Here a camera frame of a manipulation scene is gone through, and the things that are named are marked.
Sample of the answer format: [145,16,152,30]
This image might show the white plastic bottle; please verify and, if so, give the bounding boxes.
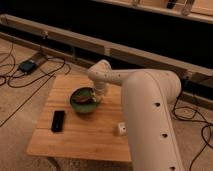
[117,122,127,136]

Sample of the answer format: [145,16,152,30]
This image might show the black phone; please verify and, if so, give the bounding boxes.
[51,111,65,132]

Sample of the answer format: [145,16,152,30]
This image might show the black floor cable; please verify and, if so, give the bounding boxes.
[0,39,72,128]

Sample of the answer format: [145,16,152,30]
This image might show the long wooden beam rail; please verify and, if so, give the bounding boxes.
[0,14,213,88]

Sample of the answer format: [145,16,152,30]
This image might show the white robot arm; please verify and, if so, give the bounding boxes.
[87,60,184,171]

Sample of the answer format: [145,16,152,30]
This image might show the green ceramic bowl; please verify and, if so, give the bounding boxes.
[70,87,102,114]

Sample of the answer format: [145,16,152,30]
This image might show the wooden folding table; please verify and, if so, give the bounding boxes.
[27,75,131,163]

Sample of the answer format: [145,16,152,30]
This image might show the brown food in bowl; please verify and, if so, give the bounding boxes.
[76,97,94,104]

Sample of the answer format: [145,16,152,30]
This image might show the black power adapter box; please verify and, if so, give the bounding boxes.
[18,60,36,73]

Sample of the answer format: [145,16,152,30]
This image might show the black cable right side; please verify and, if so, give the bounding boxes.
[171,89,213,171]

